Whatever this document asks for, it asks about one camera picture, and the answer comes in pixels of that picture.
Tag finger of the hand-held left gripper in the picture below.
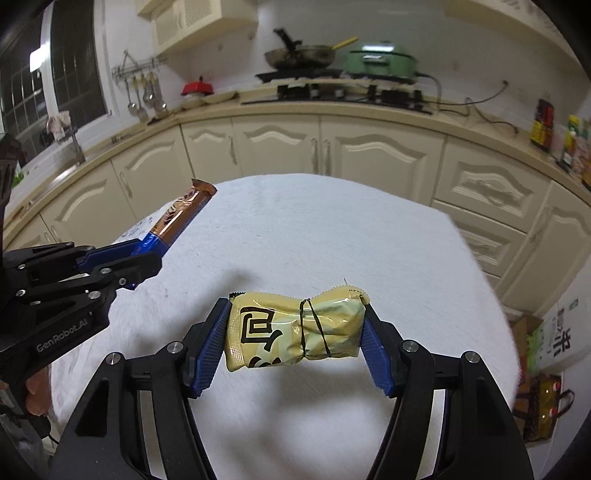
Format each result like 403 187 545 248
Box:
17 252 163 308
4 239 147 278

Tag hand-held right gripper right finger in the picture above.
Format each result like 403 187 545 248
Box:
359 302 535 480

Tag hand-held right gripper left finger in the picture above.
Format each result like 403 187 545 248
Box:
47 298 232 480

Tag brown and blue snack wrapper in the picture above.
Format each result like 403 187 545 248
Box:
127 178 218 257

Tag yellow packet with rubber band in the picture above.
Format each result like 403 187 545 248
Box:
225 285 370 372

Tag person's left hand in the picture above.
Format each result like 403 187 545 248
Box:
25 371 52 417

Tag metal faucet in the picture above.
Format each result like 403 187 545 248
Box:
65 124 87 164

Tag white fluffy tablecloth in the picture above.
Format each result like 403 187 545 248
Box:
48 173 520 480

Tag pink rag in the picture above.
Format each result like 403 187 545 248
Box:
46 114 70 139

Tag brown cardboard box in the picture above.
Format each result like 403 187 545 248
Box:
505 314 543 374

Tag cardboard box with bags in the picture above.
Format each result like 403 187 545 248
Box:
515 374 575 439

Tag red pot lid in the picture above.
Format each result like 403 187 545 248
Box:
180 76 215 97

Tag metal utensil rack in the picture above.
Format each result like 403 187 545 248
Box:
112 50 162 84

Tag dark window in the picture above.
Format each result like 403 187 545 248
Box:
0 0 109 162

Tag white rice bag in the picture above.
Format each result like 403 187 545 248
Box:
538 272 591 374

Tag cream kitchen base cabinets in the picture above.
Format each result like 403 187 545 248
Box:
0 99 591 319

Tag black gas stove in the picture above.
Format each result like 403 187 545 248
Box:
241 69 435 115

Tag black frying pan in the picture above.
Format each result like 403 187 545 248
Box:
264 28 338 71

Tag dark sauce bottle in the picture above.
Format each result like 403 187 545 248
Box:
529 98 556 153

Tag yellow capped seasoning bottle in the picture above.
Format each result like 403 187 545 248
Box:
560 115 580 168

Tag green electric cooker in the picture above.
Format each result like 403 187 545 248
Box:
346 41 421 79

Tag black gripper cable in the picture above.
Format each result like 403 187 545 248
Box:
41 415 62 445

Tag cream wall cabinet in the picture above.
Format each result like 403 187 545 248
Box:
136 0 259 54

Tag black power cable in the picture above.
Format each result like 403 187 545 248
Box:
413 71 520 137

